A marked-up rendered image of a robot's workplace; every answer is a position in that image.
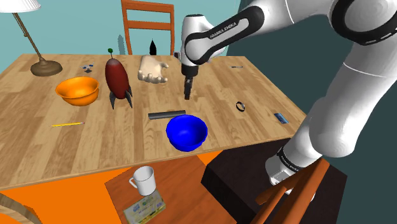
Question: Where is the dark grey cylinder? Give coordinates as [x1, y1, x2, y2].
[147, 109, 187, 121]

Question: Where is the beige hand figure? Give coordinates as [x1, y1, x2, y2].
[137, 55, 170, 85]

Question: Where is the blue bowl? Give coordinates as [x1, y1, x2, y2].
[165, 114, 209, 153]

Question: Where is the orange wooden chair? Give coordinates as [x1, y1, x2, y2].
[120, 0, 176, 56]

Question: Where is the red toy rocket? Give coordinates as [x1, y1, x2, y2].
[104, 48, 134, 110]

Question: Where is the light wooden table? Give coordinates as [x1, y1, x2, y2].
[0, 53, 308, 191]

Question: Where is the small blue card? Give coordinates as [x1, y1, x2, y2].
[273, 112, 290, 125]

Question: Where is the dark robot stand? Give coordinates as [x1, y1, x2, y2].
[200, 137, 349, 224]

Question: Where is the white mug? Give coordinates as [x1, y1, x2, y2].
[129, 165, 157, 197]

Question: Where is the brown wooden side table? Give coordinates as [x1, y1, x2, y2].
[104, 155, 239, 224]

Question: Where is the orange bowl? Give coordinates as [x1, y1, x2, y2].
[55, 76, 101, 107]

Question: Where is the yellow pencil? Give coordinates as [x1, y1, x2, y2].
[51, 121, 85, 128]

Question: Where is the yellow green box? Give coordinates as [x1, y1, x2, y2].
[122, 188, 167, 224]

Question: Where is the brass lamp with white shade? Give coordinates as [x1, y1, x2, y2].
[0, 0, 64, 78]

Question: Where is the light wooden curved furniture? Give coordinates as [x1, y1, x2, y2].
[0, 192, 43, 224]

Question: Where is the orange wooden chair frame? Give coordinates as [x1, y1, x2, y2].
[249, 157, 331, 224]

